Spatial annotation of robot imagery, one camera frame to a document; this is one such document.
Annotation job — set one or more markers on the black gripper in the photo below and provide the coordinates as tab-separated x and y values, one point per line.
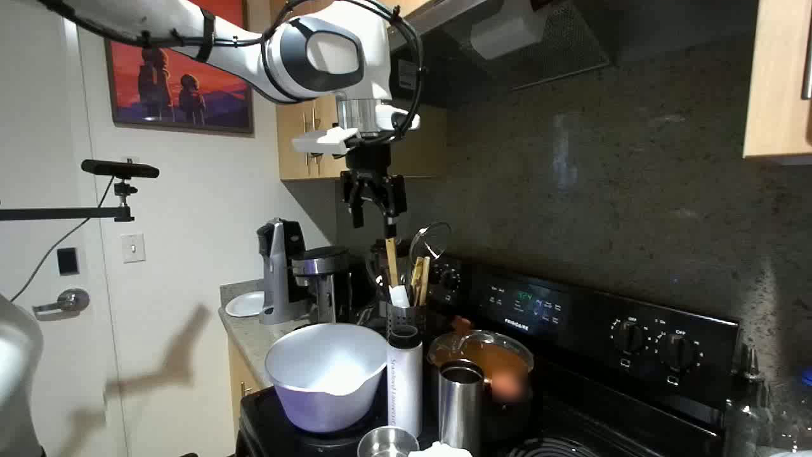
371	174

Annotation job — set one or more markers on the large white mixing bowl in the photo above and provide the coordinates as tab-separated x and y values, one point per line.
325	371

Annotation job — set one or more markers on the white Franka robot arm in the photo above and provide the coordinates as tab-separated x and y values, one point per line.
281	77

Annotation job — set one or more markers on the small white bowl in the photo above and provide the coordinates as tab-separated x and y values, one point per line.
243	306

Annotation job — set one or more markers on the black electric stove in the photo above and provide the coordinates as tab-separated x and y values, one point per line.
574	397

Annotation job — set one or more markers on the black stove knob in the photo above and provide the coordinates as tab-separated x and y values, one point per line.
627	337
676	351

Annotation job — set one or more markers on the long wooden spoon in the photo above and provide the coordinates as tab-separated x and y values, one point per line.
392	263

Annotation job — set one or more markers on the metal skimmer spoon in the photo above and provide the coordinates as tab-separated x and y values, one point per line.
435	239

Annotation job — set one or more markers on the silver black kitchen appliance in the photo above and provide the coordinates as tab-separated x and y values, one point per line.
325	268

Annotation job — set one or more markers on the short wooden spatula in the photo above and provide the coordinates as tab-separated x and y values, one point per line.
422	281

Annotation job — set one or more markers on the perforated steel utensil holder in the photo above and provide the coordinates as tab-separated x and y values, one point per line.
406	318

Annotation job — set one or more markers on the silver black coffee maker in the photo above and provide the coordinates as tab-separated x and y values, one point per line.
276	281

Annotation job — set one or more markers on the white bottle with black cap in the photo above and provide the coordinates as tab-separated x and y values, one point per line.
406	389

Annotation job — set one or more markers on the stainless steel tumbler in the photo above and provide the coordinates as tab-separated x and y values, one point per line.
460	416

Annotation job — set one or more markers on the small steel cup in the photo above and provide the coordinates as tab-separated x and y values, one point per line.
383	445

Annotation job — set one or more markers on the dark range hood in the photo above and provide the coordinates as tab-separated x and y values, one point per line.
522	41

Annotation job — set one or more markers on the white crumpled cloth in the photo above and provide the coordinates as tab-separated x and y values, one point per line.
439	451

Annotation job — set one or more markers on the black door lock panel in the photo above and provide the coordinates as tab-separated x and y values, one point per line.
66	261

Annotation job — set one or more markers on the grey rounded object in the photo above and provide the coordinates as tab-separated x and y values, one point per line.
16	371

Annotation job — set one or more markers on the dark glass bottle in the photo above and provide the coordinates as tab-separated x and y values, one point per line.
747	423

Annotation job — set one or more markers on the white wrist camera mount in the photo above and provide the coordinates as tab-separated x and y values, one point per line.
325	140

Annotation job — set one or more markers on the red framed wall picture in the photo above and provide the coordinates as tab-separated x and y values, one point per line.
168	92

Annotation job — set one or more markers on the white light switch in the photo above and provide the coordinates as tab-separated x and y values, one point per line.
132	247

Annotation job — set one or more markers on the black stereo camera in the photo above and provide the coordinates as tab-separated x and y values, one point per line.
118	168

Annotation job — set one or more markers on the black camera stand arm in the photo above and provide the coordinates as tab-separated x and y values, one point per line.
59	214

